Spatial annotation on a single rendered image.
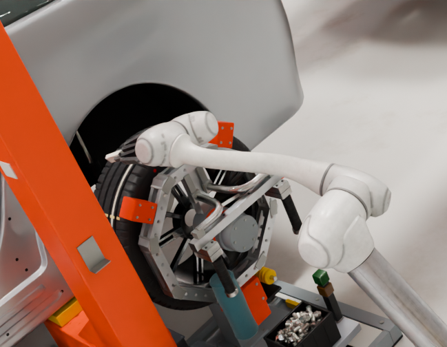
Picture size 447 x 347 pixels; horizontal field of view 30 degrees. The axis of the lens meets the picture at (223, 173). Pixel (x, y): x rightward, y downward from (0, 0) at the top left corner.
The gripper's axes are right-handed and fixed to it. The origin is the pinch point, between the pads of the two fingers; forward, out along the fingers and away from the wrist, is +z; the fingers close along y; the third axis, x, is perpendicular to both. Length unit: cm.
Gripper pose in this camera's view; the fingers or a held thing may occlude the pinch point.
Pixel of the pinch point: (116, 156)
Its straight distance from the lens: 270.8
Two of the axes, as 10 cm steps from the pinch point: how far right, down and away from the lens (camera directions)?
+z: -7.7, 2.3, 5.9
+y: 1.6, -8.4, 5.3
